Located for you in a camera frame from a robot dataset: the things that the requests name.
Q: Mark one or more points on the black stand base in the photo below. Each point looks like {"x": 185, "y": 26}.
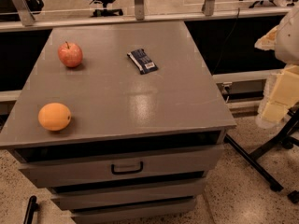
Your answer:
{"x": 274, "y": 156}

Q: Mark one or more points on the grey middle drawer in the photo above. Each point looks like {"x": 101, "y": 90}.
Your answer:
{"x": 131, "y": 194}

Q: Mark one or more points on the grey drawer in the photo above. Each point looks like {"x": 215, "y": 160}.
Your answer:
{"x": 131, "y": 194}
{"x": 180, "y": 205}
{"x": 51, "y": 174}

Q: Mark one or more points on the grey top drawer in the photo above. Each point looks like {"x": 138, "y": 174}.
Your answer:
{"x": 51, "y": 174}

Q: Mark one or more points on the dark blue snack bar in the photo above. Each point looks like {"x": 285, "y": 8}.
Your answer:
{"x": 142, "y": 61}

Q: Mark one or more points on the grey bottom drawer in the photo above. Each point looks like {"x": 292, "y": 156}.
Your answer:
{"x": 180, "y": 205}

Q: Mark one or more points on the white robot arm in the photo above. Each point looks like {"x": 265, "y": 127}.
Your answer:
{"x": 283, "y": 39}

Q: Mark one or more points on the black drawer handle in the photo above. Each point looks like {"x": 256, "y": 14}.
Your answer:
{"x": 127, "y": 168}

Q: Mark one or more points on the orange fruit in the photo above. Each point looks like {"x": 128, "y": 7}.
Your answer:
{"x": 54, "y": 116}

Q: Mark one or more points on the grey drawer cabinet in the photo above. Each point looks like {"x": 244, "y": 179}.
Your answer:
{"x": 114, "y": 109}

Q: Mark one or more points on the metal railing frame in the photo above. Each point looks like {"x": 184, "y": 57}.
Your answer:
{"x": 59, "y": 13}

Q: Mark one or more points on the red apple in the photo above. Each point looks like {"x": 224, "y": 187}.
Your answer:
{"x": 70, "y": 54}

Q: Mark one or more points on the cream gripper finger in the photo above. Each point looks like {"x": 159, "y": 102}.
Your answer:
{"x": 281, "y": 92}

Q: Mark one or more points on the black object bottom left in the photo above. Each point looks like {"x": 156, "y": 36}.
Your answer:
{"x": 32, "y": 207}

